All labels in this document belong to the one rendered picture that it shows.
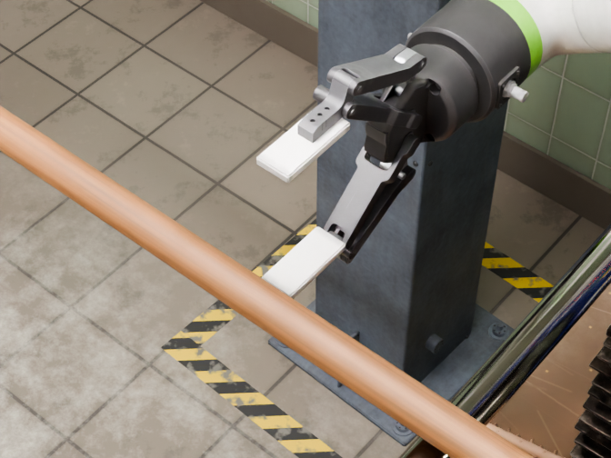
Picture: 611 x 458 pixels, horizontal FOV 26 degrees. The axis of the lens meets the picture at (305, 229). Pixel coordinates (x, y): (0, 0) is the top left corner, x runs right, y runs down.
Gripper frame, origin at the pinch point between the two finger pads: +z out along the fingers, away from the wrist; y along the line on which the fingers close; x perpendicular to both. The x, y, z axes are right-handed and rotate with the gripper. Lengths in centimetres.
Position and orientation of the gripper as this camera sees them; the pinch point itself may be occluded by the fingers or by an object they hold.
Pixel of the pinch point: (283, 224)
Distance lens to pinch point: 98.3
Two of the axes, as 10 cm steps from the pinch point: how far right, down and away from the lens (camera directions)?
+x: -7.7, -4.9, 4.1
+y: 0.0, 6.5, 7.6
